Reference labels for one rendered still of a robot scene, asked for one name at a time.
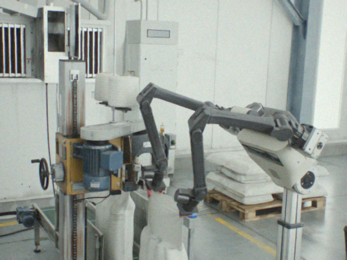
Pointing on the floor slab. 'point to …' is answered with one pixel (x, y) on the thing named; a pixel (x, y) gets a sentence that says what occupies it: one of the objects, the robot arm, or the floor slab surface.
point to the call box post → (190, 244)
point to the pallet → (233, 206)
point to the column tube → (65, 209)
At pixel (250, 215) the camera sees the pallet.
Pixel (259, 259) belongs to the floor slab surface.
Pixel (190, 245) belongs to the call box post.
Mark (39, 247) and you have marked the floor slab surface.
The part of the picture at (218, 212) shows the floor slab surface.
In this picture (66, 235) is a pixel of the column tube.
